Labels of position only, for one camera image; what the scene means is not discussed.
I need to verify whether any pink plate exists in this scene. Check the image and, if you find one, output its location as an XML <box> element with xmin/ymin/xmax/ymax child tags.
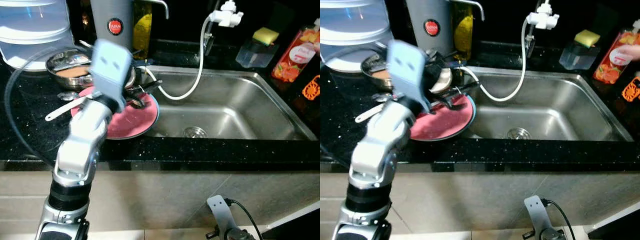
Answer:
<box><xmin>400</xmin><ymin>92</ymin><xmax>476</xmax><ymax>142</ymax></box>
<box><xmin>71</xmin><ymin>85</ymin><xmax>160</xmax><ymax>140</ymax></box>

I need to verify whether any white plastic ladle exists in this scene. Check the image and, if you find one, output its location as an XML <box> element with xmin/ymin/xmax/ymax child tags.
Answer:
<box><xmin>45</xmin><ymin>95</ymin><xmax>94</xmax><ymax>122</ymax></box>
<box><xmin>355</xmin><ymin>102</ymin><xmax>401</xmax><ymax>124</ymax></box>

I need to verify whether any peach dish soap bottle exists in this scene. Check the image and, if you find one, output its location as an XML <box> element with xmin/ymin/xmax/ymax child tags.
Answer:
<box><xmin>271</xmin><ymin>20</ymin><xmax>320</xmax><ymax>83</ymax></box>
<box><xmin>593</xmin><ymin>27</ymin><xmax>640</xmax><ymax>85</ymax></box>

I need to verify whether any grey kitchen cabinet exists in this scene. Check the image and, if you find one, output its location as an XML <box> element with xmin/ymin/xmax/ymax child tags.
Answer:
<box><xmin>320</xmin><ymin>172</ymin><xmax>640</xmax><ymax>233</ymax></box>

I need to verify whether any person's hand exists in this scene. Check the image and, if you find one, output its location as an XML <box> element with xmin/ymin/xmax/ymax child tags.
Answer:
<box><xmin>616</xmin><ymin>44</ymin><xmax>640</xmax><ymax>63</ymax></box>

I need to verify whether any yellow cooking oil bottle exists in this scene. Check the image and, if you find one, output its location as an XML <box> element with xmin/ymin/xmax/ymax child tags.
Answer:
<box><xmin>132</xmin><ymin>0</ymin><xmax>153</xmax><ymax>61</ymax></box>
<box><xmin>452</xmin><ymin>0</ymin><xmax>474</xmax><ymax>61</ymax></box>

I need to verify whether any grey water filter canister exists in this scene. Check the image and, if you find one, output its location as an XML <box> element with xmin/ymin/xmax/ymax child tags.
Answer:
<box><xmin>406</xmin><ymin>0</ymin><xmax>453</xmax><ymax>51</ymax></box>
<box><xmin>90</xmin><ymin>0</ymin><xmax>135</xmax><ymax>51</ymax></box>

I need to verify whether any dark cabinet with white trim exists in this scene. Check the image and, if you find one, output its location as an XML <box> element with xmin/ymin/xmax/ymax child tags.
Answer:
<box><xmin>587</xmin><ymin>215</ymin><xmax>640</xmax><ymax>240</ymax></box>
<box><xmin>260</xmin><ymin>206</ymin><xmax>320</xmax><ymax>240</ymax></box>

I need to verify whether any steel sink drain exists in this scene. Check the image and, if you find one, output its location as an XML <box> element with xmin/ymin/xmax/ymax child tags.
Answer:
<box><xmin>182</xmin><ymin>126</ymin><xmax>208</xmax><ymax>139</ymax></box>
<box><xmin>506</xmin><ymin>127</ymin><xmax>532</xmax><ymax>140</ymax></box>

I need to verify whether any stainless steel bowl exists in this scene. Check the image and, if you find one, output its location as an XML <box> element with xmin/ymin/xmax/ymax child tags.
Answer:
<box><xmin>46</xmin><ymin>48</ymin><xmax>138</xmax><ymax>92</ymax></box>
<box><xmin>361</xmin><ymin>52</ymin><xmax>453</xmax><ymax>96</ymax></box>

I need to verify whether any chrome filter spout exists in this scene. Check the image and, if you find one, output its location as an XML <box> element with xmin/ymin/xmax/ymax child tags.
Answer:
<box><xmin>147</xmin><ymin>0</ymin><xmax>170</xmax><ymax>20</ymax></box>
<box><xmin>452</xmin><ymin>0</ymin><xmax>486</xmax><ymax>21</ymax></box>

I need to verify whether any stainless steel sink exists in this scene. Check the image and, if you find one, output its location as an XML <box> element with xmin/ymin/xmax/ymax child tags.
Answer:
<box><xmin>460</xmin><ymin>66</ymin><xmax>635</xmax><ymax>142</ymax></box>
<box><xmin>142</xmin><ymin>65</ymin><xmax>318</xmax><ymax>142</ymax></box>

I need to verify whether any white tap diverter valve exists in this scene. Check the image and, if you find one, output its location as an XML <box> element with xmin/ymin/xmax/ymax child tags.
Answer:
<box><xmin>209</xmin><ymin>0</ymin><xmax>244</xmax><ymax>28</ymax></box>
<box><xmin>526</xmin><ymin>0</ymin><xmax>561</xmax><ymax>30</ymax></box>

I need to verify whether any clear plastic sponge holder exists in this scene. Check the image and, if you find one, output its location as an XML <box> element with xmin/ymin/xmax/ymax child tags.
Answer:
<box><xmin>559</xmin><ymin>41</ymin><xmax>598</xmax><ymax>71</ymax></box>
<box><xmin>235</xmin><ymin>37</ymin><xmax>278</xmax><ymax>69</ymax></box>

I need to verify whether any small orange black fan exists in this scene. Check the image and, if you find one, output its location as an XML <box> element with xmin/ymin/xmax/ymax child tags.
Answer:
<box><xmin>621</xmin><ymin>77</ymin><xmax>640</xmax><ymax>102</ymax></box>
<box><xmin>302</xmin><ymin>75</ymin><xmax>320</xmax><ymax>101</ymax></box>

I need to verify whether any yellow sponge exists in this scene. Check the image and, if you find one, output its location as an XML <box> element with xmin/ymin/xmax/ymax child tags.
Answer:
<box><xmin>252</xmin><ymin>27</ymin><xmax>280</xmax><ymax>46</ymax></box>
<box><xmin>574</xmin><ymin>29</ymin><xmax>601</xmax><ymax>48</ymax></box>

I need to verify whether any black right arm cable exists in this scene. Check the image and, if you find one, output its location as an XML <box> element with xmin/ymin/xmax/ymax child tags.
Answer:
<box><xmin>225</xmin><ymin>199</ymin><xmax>263</xmax><ymax>240</ymax></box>
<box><xmin>542</xmin><ymin>199</ymin><xmax>576</xmax><ymax>240</ymax></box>

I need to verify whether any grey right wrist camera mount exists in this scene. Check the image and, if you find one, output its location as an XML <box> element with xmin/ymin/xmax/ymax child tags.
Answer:
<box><xmin>523</xmin><ymin>195</ymin><xmax>553</xmax><ymax>240</ymax></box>
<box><xmin>206</xmin><ymin>195</ymin><xmax>236</xmax><ymax>240</ymax></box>

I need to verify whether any white flexible hose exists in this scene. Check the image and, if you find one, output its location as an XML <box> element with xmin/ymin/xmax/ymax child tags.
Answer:
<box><xmin>142</xmin><ymin>17</ymin><xmax>213</xmax><ymax>101</ymax></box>
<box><xmin>462</xmin><ymin>19</ymin><xmax>531</xmax><ymax>102</ymax></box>

